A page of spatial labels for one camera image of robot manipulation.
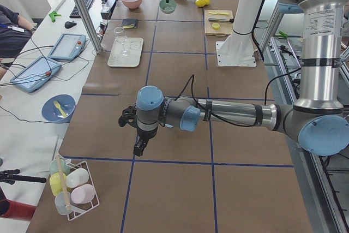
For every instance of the green bowl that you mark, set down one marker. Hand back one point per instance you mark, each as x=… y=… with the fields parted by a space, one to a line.
x=167 y=8

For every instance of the light blue plastic cup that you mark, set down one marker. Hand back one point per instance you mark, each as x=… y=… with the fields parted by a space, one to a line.
x=169 y=125

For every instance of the blue bowl with fork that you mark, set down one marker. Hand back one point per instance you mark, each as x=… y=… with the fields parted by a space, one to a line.
x=52 y=114

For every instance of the whole yellow lemon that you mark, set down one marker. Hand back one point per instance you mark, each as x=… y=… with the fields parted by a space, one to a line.
x=200 y=3

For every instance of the grey folded cloth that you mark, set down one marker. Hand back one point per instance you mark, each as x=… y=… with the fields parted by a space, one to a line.
x=129 y=23

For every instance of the lemon half slice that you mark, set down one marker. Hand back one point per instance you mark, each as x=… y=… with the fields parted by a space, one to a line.
x=215 y=25

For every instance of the wooden cutting board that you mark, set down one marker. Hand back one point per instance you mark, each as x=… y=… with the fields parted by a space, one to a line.
x=225 y=28

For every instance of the clear wine glass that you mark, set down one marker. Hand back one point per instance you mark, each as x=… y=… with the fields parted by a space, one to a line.
x=121 y=39

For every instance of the yellow plastic knife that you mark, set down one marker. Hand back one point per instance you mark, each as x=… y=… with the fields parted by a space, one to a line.
x=218 y=13

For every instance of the cream bear tray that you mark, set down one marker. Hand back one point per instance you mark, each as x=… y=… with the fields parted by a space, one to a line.
x=132 y=60

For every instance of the white plastic cup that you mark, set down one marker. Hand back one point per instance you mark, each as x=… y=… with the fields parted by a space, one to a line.
x=77 y=177

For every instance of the pale pink plastic cup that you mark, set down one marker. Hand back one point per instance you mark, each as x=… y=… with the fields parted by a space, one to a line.
x=83 y=194

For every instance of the green plastic cup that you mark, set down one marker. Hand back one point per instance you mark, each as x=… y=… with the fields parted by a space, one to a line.
x=54 y=167

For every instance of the yellow plastic cup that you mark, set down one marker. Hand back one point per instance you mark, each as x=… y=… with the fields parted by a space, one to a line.
x=55 y=183

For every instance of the yellow plastic fork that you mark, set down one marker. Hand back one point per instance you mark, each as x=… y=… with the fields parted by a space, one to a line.
x=59 y=107

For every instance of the clear plastic cup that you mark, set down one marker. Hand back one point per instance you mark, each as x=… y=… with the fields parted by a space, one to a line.
x=61 y=205

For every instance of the black computer mouse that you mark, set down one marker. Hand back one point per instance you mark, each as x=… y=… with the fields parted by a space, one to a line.
x=70 y=24

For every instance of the far blue teach pendant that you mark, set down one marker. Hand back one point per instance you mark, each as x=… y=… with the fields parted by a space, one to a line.
x=68 y=47

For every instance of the blue teach pendant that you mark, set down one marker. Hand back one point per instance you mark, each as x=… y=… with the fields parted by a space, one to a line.
x=68 y=47
x=35 y=75

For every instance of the green clamp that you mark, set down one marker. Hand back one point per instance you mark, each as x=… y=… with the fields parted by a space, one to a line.
x=53 y=15

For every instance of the near blue teach pendant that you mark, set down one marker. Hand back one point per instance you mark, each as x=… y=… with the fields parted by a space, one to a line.
x=35 y=75

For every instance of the seated person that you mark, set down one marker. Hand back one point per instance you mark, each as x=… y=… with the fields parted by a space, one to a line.
x=16 y=31

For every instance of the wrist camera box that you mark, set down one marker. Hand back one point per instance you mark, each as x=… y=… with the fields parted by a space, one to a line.
x=128 y=116

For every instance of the steel knife handle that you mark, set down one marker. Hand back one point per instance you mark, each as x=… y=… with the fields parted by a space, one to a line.
x=221 y=20

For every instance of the white wire cup rack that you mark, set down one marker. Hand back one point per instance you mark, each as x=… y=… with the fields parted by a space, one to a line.
x=78 y=210

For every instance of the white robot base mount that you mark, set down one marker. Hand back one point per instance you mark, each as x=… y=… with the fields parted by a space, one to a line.
x=238 y=50

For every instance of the aluminium frame post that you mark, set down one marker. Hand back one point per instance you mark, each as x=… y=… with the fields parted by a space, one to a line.
x=87 y=21

